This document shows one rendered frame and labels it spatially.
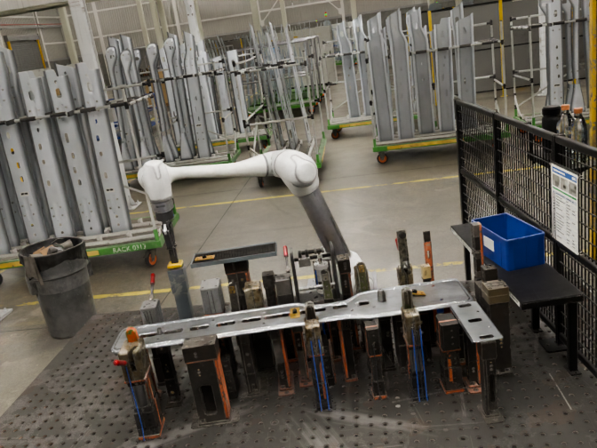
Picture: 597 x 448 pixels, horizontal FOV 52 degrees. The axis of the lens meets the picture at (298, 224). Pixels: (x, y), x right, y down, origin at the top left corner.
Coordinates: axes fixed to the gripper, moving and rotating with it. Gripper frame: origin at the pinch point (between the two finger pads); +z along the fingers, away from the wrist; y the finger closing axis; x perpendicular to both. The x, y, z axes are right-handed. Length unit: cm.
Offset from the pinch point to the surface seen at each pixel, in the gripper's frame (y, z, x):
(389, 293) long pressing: 29, 20, 87
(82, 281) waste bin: -200, 77, -120
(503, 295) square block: 50, 17, 124
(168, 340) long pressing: 41.1, 19.5, 0.5
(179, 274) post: 3.6, 7.7, 1.3
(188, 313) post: 3.0, 26.7, 1.7
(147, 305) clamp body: 17.7, 13.8, -10.7
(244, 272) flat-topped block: 3.5, 11.3, 29.2
